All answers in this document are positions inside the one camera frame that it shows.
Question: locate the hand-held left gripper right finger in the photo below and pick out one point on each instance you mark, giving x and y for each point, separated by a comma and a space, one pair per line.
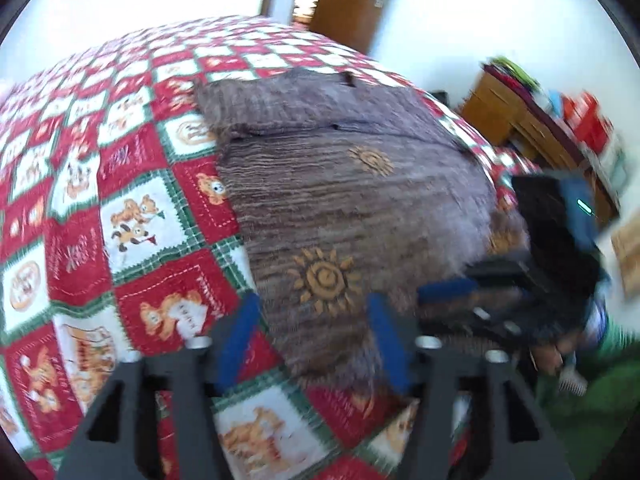
390, 350

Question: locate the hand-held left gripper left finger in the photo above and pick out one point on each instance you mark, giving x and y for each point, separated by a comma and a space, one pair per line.
240, 340

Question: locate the green cloth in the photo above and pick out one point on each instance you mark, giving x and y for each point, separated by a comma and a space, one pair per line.
600, 400

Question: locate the tall red gift box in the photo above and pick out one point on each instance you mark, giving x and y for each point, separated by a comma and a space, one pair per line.
587, 120

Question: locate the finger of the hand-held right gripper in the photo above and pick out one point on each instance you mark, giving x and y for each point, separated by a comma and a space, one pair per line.
447, 291
475, 320

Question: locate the brown knit sweater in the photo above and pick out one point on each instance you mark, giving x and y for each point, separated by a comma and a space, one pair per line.
350, 200

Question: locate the wooden desk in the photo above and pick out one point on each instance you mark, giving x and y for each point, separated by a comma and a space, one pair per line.
500, 105

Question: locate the brown wooden door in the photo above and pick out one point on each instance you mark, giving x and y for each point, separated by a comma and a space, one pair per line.
350, 10

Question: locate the black bag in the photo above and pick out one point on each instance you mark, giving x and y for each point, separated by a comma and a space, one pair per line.
437, 97

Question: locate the red checked printed blanket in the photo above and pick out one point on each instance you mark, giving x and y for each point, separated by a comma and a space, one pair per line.
150, 170

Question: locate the pile of folded clothes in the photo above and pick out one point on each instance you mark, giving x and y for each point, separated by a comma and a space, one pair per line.
510, 72

